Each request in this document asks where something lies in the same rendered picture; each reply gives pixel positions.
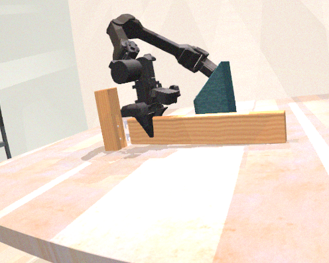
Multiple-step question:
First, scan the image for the light wooden post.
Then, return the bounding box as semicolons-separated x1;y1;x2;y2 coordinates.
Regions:
94;87;128;151

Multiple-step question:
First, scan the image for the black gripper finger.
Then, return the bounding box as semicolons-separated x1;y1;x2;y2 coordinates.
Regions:
134;112;156;138
151;107;168;117

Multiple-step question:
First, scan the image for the wooden rail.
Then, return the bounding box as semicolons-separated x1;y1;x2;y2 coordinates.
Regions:
124;110;287;144

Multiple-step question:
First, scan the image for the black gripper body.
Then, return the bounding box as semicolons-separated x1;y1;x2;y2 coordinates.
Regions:
121;78;164;117

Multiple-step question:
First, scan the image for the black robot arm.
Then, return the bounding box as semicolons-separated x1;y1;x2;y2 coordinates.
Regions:
106;13;218;105

